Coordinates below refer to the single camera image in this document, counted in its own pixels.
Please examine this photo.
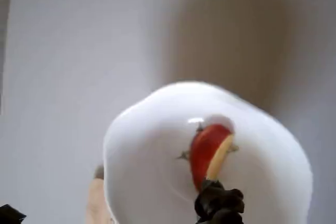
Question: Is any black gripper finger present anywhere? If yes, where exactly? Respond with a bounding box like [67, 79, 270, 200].
[0, 204, 27, 224]
[194, 178, 245, 224]

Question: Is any small apple slice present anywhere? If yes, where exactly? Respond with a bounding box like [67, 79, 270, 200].
[189, 123, 236, 194]

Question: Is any wooden cutting board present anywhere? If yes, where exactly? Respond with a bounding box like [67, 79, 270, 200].
[87, 165, 111, 224]

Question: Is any white ceramic bowl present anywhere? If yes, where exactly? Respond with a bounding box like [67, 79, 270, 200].
[102, 80, 314, 224]

